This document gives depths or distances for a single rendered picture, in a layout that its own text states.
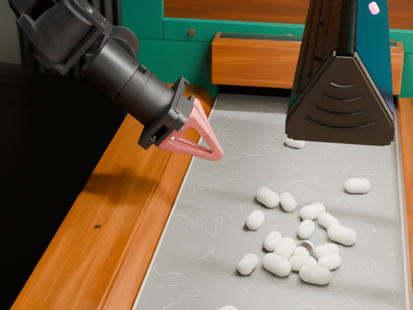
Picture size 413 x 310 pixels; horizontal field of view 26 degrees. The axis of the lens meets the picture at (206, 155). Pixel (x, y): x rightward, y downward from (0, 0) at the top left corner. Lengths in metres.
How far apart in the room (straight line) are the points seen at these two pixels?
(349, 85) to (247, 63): 0.78
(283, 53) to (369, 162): 0.23
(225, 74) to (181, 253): 0.43
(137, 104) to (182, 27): 0.42
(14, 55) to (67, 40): 2.79
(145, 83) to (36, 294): 0.28
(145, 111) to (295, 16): 0.46
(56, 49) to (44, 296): 0.29
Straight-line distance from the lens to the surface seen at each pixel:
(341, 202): 1.21
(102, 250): 1.06
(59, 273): 1.02
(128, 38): 1.15
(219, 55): 1.43
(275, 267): 1.04
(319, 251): 1.07
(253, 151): 1.34
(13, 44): 3.85
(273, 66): 1.42
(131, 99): 1.08
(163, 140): 1.11
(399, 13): 1.46
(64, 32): 1.07
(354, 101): 0.66
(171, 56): 1.51
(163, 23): 1.49
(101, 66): 1.07
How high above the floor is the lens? 1.33
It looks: 26 degrees down
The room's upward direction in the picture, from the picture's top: straight up
